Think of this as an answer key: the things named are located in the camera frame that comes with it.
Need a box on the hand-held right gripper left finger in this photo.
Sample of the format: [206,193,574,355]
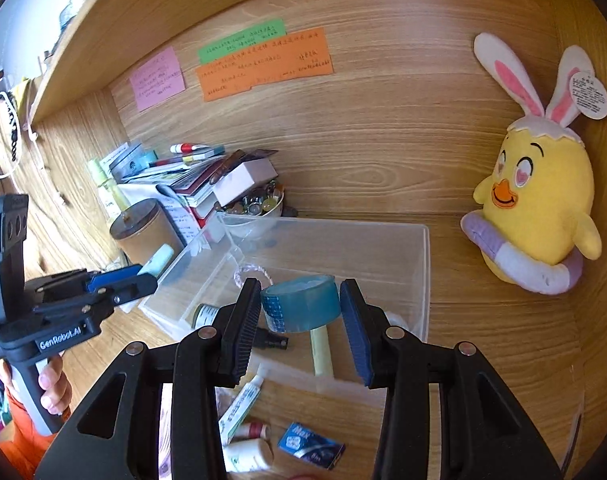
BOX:
[33,277,262,480]

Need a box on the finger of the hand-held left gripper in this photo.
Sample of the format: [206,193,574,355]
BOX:
[26,264,146,302]
[33,272,159,322]

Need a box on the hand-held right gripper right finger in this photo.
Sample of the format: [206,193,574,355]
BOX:
[339,279,567,480]

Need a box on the pale mint green stick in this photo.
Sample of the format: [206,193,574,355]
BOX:
[137,244,175,278]

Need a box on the blue adhesive tape roll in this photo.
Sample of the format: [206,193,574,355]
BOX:
[260,275,341,334]

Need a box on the white ointment tube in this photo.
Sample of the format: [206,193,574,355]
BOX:
[218,365,267,446]

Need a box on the clear plastic storage box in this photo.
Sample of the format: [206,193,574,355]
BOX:
[138,216,431,402]

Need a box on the white pill bottle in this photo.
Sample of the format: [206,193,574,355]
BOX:
[224,439,274,474]

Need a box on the person's left forearm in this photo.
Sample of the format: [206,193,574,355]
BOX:
[0,387,70,467]

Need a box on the person's left hand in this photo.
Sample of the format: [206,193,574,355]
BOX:
[36,355,74,416]

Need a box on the yellow-green stick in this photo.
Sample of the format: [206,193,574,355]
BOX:
[309,327,335,378]

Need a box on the small olive green jar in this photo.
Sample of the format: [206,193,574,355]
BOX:
[192,302,234,332]

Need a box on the brown cylindrical canister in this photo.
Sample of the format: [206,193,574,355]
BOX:
[108,198,184,274]

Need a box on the white handwritten paper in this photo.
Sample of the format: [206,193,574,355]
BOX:
[156,185,204,252]

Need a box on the pale green spray bottle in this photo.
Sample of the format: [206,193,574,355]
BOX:
[87,159,131,221]

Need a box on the small red white bottle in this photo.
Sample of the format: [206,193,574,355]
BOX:
[230,421,271,443]

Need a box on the white bowl of beads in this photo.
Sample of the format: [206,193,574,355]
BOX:
[218,182,285,239]

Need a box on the grey blue tin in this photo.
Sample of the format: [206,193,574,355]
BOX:
[108,142,159,181]

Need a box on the stack of books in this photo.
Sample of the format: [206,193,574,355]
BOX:
[118,145,244,221]

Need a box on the blue packet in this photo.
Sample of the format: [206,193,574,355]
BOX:
[277,422,347,470]

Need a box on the white cardboard box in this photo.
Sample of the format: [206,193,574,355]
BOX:
[212,157,279,208]

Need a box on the brown leather case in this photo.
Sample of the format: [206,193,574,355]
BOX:
[208,149,279,182]

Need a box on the pink sticky note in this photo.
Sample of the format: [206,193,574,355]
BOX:
[130,46,186,112]

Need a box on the yellow chick plush toy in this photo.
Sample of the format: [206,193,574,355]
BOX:
[461,32,603,295]

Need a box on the glass dish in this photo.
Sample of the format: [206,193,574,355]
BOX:
[57,0,84,36]

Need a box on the orange sticky note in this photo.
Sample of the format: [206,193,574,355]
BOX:
[196,27,334,102]

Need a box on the green sticky note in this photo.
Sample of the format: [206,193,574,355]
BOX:
[198,19,286,65]

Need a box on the white paper plush tag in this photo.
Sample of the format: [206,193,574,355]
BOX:
[567,71,607,121]

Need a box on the white cable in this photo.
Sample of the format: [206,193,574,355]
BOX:
[0,87,40,181]

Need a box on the black beaded cord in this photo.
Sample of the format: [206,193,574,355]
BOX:
[0,91,23,163]

